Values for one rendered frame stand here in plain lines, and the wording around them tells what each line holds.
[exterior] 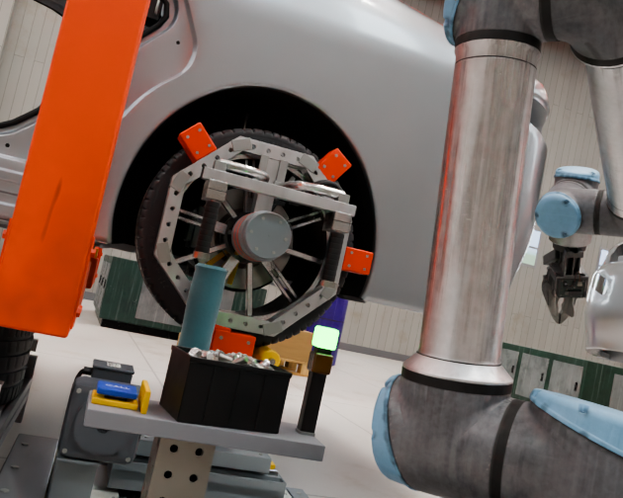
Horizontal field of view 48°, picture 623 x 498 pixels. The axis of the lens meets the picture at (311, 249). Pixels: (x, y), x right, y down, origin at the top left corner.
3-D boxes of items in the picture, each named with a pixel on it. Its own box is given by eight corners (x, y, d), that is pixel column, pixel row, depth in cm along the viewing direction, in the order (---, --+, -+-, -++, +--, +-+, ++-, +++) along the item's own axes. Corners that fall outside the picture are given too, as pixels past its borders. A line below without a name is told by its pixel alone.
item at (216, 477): (255, 475, 237) (261, 447, 238) (280, 513, 202) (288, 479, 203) (106, 455, 223) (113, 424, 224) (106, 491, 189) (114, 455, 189)
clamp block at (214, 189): (219, 205, 183) (223, 185, 183) (224, 202, 174) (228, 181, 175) (200, 200, 182) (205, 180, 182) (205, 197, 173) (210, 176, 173)
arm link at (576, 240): (546, 215, 157) (590, 215, 156) (544, 235, 159) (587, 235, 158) (555, 229, 149) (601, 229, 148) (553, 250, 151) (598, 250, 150)
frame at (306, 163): (318, 345, 211) (356, 171, 214) (325, 348, 204) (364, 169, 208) (138, 309, 196) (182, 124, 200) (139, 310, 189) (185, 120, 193)
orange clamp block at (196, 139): (214, 152, 203) (197, 125, 202) (218, 148, 196) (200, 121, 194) (193, 164, 201) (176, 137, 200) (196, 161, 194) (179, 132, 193)
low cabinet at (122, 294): (254, 355, 740) (269, 290, 745) (94, 325, 687) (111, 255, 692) (220, 335, 911) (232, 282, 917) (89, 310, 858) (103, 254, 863)
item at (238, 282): (252, 308, 222) (310, 228, 227) (258, 310, 214) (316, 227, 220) (170, 249, 215) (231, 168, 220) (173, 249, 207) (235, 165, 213)
